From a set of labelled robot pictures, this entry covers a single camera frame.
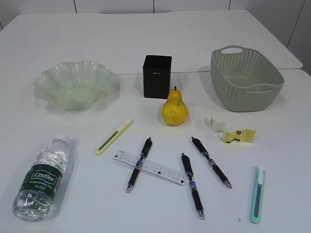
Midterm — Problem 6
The yellow pear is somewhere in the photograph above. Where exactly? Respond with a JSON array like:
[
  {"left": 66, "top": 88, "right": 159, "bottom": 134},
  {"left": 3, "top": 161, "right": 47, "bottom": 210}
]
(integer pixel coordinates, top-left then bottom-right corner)
[{"left": 161, "top": 86, "right": 189, "bottom": 126}]

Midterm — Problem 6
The yellow white paper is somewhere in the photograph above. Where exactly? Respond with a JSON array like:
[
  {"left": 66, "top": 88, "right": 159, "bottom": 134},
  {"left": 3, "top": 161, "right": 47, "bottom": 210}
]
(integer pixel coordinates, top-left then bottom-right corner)
[{"left": 205, "top": 116, "right": 256, "bottom": 144}]

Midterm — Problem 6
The clear water bottle green label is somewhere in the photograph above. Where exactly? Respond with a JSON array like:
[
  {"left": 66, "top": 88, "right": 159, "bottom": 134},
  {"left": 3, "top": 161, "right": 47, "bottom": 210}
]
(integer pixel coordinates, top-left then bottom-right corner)
[{"left": 12, "top": 134, "right": 69, "bottom": 221}]

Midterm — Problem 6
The black pen on ruler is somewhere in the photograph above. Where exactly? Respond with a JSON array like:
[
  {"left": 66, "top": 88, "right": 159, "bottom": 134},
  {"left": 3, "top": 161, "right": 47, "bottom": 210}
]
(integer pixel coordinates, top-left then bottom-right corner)
[{"left": 126, "top": 137, "right": 152, "bottom": 193}]

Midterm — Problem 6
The yellow utility knife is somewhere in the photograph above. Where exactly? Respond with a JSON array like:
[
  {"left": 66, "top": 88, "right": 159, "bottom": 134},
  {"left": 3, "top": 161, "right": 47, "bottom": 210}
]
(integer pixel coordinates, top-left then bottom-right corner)
[{"left": 95, "top": 119, "right": 133, "bottom": 155}]

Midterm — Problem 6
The black square pen holder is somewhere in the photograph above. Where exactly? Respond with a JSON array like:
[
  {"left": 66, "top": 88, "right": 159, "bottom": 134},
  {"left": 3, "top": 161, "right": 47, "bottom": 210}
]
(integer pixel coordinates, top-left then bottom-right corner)
[{"left": 143, "top": 55, "right": 172, "bottom": 99}]

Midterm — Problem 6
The clear plastic ruler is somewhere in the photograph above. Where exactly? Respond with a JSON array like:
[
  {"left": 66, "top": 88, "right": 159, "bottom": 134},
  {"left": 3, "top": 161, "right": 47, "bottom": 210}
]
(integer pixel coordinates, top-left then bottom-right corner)
[{"left": 112, "top": 150, "right": 186, "bottom": 185}]

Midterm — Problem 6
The black middle pen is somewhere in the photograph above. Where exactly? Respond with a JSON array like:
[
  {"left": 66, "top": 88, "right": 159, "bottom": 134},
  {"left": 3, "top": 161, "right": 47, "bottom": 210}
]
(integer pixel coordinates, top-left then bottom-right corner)
[{"left": 181, "top": 153, "right": 205, "bottom": 220}]

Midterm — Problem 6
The black right pen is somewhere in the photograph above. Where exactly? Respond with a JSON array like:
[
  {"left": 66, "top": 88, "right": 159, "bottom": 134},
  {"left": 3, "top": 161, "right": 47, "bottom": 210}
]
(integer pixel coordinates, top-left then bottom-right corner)
[{"left": 191, "top": 136, "right": 232, "bottom": 189}]

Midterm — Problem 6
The green wavy glass plate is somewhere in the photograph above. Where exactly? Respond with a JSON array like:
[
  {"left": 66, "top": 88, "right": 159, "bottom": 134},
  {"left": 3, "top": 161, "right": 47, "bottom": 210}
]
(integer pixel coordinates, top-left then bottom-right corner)
[{"left": 33, "top": 60, "right": 113, "bottom": 111}]

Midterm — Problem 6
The green woven plastic basket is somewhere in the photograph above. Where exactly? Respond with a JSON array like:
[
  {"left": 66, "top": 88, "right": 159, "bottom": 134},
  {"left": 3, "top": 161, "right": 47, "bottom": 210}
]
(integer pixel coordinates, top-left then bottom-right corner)
[{"left": 210, "top": 47, "right": 284, "bottom": 112}]

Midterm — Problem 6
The teal utility knife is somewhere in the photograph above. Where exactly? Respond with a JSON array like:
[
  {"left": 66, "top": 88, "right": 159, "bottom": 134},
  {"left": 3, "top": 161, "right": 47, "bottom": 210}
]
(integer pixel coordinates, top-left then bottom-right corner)
[{"left": 250, "top": 166, "right": 266, "bottom": 224}]

